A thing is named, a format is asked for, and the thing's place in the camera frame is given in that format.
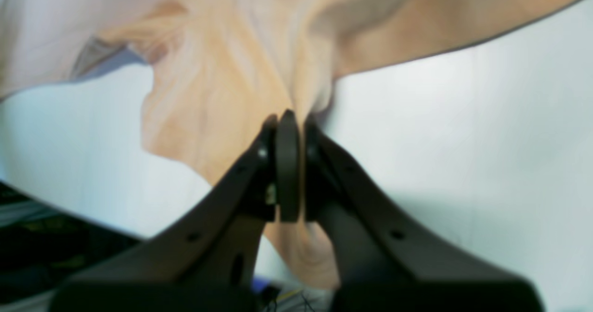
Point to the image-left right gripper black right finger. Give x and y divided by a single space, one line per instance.
389 262

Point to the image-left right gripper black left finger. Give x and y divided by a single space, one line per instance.
205 261

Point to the peach orange T-shirt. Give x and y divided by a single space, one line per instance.
476 115

